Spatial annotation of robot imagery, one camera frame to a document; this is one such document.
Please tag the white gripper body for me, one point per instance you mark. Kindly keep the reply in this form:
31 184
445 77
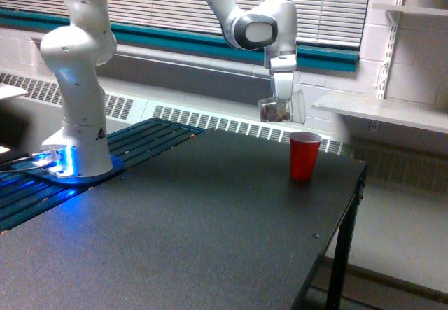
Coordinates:
281 70

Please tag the clear plastic cup with candies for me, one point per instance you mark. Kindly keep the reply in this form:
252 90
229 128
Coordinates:
279 110

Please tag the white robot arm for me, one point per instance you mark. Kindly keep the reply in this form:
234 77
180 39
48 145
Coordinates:
74 52

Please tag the teal window sill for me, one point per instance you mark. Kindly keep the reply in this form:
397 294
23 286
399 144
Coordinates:
192 43

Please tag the red plastic cup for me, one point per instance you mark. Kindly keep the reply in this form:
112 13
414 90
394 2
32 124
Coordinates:
304 147

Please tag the white baseboard radiator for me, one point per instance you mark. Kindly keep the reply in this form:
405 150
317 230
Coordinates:
130 109

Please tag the black table leg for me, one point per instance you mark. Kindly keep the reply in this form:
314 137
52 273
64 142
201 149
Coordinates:
343 246

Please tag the white board at left edge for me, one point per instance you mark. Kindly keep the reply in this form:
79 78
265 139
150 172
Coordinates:
9 91

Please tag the blue slotted mounting plate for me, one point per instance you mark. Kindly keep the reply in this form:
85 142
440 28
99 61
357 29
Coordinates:
24 196

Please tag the white shelf bracket rail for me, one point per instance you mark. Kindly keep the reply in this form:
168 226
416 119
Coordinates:
393 14

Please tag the white upper wall shelf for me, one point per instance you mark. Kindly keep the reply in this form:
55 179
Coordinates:
413 10

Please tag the white wall shelf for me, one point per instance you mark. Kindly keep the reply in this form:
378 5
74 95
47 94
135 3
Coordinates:
413 10
403 113

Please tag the white lower wall shelf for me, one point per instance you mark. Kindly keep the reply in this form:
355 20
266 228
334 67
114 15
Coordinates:
403 113

